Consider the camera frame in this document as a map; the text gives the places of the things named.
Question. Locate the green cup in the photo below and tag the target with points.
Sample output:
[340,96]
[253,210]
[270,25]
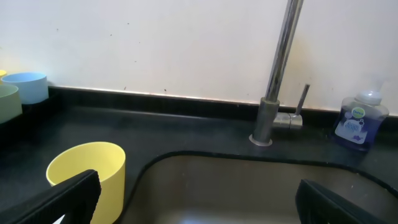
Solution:
[9,104]

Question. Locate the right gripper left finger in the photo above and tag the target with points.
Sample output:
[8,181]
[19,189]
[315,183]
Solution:
[62,199]

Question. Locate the steel tap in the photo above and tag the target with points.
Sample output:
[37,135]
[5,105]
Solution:
[273,87]

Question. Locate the steel sink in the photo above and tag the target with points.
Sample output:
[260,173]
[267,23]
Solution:
[217,189]

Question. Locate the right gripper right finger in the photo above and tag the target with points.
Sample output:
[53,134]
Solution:
[323,205]

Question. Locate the blue cup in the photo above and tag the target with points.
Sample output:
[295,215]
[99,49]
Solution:
[29,88]

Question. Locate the yellow cup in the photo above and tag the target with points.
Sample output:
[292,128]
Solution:
[109,174]
[2,74]

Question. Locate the blue soap bottle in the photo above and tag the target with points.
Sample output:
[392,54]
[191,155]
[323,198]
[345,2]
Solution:
[357,124]

